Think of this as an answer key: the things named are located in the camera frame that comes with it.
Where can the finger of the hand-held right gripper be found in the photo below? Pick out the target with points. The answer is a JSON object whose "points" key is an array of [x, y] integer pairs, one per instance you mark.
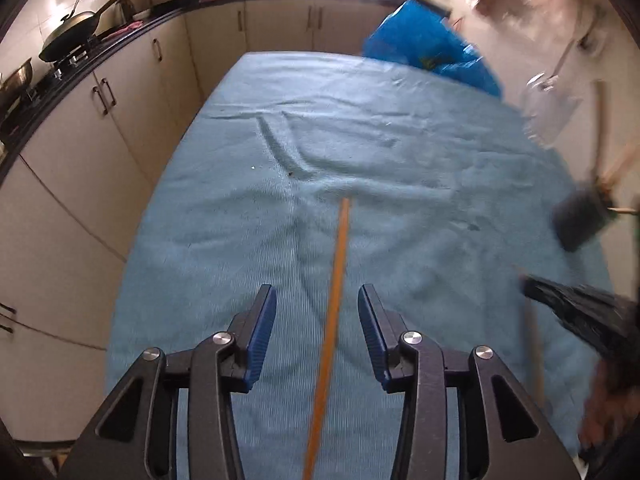
{"points": [[550, 295]]}

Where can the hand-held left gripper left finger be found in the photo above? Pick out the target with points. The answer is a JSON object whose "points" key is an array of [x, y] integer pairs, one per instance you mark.
{"points": [[260, 335]]}

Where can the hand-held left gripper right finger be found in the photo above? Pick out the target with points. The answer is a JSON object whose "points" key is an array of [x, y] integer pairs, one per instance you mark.
{"points": [[372, 335]]}

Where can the black utensil holder cup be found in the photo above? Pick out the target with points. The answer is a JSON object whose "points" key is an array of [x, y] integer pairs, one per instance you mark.
{"points": [[582, 217]]}

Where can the person's right hand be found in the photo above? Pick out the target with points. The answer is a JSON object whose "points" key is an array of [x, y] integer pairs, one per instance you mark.
{"points": [[607, 405]]}

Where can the blue towel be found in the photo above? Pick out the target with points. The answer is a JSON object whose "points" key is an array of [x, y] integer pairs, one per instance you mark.
{"points": [[350, 160]]}

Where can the clear glass jar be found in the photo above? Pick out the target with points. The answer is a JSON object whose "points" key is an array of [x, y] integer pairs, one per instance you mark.
{"points": [[547, 110]]}

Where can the cream kitchen cabinets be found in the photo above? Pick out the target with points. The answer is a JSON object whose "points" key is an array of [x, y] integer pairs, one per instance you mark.
{"points": [[85, 170]]}

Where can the blue plastic bag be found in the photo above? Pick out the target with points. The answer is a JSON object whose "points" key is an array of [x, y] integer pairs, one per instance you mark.
{"points": [[430, 45]]}

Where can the gas stove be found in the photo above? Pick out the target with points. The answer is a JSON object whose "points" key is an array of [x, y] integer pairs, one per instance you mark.
{"points": [[60, 67]]}

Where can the black kitchen countertop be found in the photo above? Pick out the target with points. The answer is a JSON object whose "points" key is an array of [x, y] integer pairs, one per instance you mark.
{"points": [[165, 14]]}

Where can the metal kettle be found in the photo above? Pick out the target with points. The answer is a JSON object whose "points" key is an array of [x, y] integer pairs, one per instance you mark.
{"points": [[126, 10]]}

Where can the metal bowl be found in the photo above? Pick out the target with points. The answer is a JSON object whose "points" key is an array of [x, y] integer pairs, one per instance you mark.
{"points": [[15, 80]]}

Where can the black wok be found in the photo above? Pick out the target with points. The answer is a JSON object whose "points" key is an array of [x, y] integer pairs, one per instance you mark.
{"points": [[70, 35]]}

